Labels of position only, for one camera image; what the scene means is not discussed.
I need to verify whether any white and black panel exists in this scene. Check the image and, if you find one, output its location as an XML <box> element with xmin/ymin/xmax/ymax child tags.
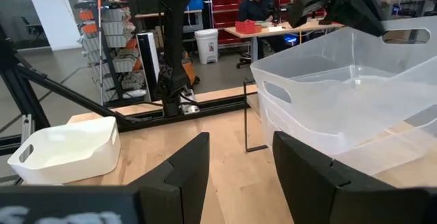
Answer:
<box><xmin>136</xmin><ymin>31</ymin><xmax>161</xmax><ymax>102</ymax></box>

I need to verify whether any black aluminium table frame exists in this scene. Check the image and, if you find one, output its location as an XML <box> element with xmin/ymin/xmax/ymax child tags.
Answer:
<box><xmin>0</xmin><ymin>22</ymin><xmax>252</xmax><ymax>188</ymax></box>

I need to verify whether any orange object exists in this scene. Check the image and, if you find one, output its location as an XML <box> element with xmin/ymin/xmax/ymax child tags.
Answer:
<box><xmin>182</xmin><ymin>51</ymin><xmax>198</xmax><ymax>85</ymax></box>

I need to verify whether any wooden desk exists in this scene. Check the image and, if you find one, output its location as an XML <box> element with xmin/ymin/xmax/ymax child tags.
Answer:
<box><xmin>224</xmin><ymin>18</ymin><xmax>346</xmax><ymax>64</ymax></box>

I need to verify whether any rack of grey orange bins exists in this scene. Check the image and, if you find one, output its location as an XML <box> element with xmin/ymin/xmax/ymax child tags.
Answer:
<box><xmin>75</xmin><ymin>0</ymin><xmax>148</xmax><ymax>108</ymax></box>

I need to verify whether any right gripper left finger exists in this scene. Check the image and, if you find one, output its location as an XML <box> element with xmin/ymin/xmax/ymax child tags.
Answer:
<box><xmin>127</xmin><ymin>131</ymin><xmax>211</xmax><ymax>224</ymax></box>

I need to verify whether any white plastic basket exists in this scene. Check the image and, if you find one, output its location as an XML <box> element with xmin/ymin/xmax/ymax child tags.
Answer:
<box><xmin>7</xmin><ymin>115</ymin><xmax>122</xmax><ymax>186</ymax></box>

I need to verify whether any white trash bin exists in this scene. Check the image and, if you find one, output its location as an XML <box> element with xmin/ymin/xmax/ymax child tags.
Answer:
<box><xmin>194</xmin><ymin>28</ymin><xmax>220</xmax><ymax>66</ymax></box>

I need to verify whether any red box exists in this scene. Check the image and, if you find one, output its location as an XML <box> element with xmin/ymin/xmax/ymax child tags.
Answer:
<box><xmin>234</xmin><ymin>19</ymin><xmax>263</xmax><ymax>35</ymax></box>

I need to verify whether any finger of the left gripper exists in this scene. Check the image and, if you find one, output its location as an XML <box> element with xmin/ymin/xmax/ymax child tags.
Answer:
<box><xmin>335</xmin><ymin>0</ymin><xmax>391</xmax><ymax>38</ymax></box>

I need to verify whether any rack of red bins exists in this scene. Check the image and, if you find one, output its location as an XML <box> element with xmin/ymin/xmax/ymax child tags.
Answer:
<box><xmin>207</xmin><ymin>0</ymin><xmax>298</xmax><ymax>44</ymax></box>

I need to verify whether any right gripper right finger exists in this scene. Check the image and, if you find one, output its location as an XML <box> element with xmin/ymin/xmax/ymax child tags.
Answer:
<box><xmin>272</xmin><ymin>130</ymin><xmax>437</xmax><ymax>224</ymax></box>

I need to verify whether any person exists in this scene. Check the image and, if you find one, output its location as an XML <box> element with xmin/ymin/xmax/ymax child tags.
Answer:
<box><xmin>236</xmin><ymin>0</ymin><xmax>285</xmax><ymax>70</ymax></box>

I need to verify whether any clear plastic basket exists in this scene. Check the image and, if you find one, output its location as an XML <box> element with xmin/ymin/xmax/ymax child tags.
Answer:
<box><xmin>250</xmin><ymin>14</ymin><xmax>437</xmax><ymax>152</ymax></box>
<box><xmin>266</xmin><ymin>114</ymin><xmax>437</xmax><ymax>178</ymax></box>
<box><xmin>257</xmin><ymin>90</ymin><xmax>437</xmax><ymax>165</ymax></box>

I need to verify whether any blue bin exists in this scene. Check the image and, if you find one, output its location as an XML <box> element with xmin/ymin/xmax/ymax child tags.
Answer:
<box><xmin>186</xmin><ymin>0</ymin><xmax>205</xmax><ymax>12</ymax></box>

